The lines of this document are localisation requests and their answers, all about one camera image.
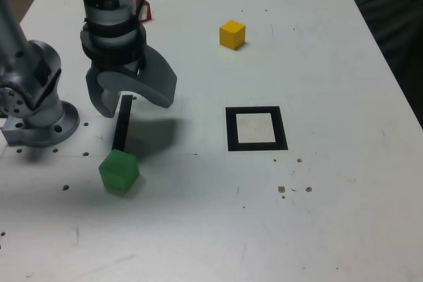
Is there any black tape strip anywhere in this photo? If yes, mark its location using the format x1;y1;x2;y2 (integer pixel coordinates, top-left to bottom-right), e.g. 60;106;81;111
111;94;134;154

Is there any green cube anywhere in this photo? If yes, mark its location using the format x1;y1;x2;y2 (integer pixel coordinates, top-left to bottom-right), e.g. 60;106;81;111
98;149;141;197

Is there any black tape square outline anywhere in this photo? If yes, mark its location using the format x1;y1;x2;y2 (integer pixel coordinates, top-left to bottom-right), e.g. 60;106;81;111
225;106;289;153

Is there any person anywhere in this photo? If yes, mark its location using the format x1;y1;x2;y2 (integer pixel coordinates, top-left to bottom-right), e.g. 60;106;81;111
355;0;423;131

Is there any red cube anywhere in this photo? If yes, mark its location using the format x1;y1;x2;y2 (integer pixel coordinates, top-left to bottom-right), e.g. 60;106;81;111
135;0;155;24

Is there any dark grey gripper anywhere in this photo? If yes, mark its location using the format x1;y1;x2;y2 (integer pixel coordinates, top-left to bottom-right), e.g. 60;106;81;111
85;46;178;118

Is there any yellow cube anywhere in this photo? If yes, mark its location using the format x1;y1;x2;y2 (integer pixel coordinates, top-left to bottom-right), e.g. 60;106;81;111
219;20;247;51

